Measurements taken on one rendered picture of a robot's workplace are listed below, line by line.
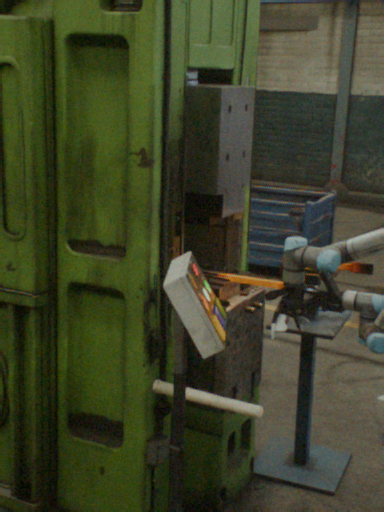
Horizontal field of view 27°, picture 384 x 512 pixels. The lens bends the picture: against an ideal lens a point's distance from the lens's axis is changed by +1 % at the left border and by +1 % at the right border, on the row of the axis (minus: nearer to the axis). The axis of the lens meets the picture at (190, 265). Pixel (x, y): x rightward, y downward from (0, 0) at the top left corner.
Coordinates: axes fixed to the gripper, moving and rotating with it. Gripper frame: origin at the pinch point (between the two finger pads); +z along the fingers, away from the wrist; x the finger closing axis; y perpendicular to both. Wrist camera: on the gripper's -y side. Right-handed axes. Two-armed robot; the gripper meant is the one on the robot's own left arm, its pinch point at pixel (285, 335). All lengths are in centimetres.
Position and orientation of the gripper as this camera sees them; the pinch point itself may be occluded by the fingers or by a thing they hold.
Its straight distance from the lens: 281.9
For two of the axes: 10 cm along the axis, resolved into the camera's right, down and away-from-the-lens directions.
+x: 7.4, -1.5, 6.5
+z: -0.3, 9.7, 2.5
